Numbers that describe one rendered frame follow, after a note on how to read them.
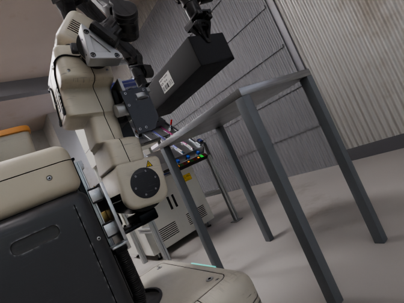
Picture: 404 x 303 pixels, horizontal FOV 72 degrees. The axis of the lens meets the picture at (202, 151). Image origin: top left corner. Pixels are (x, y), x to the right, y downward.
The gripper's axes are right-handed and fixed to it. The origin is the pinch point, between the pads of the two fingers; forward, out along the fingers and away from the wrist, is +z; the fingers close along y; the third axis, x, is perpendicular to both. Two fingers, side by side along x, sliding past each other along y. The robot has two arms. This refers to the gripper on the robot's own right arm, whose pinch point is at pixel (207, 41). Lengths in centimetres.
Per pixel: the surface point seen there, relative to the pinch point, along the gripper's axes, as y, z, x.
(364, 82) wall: 40, 39, -199
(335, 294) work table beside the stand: -6, 98, 4
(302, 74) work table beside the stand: -6.5, 24.3, -34.8
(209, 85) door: 214, -49, -189
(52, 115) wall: 706, -235, -89
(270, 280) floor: 32, 101, -2
